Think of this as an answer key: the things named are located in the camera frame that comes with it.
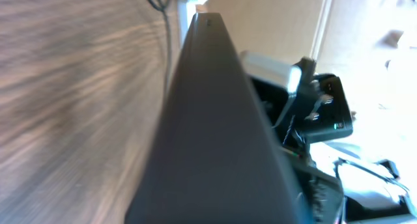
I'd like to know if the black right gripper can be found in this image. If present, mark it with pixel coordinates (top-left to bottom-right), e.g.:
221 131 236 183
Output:
250 57 352 223

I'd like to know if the blue Samsung Galaxy smartphone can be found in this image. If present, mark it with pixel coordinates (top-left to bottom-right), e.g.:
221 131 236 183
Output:
124 13 313 223

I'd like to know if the black charger cable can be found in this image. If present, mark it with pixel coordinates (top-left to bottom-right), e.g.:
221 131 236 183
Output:
140 0 173 98

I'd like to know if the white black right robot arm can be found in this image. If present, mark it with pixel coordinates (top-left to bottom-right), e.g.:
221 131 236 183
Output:
240 53 416 223

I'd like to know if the white power strip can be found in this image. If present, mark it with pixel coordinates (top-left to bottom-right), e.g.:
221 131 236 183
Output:
177 0 207 45

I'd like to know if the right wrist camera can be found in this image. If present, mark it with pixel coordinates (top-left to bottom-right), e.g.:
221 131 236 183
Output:
240 51 302 94

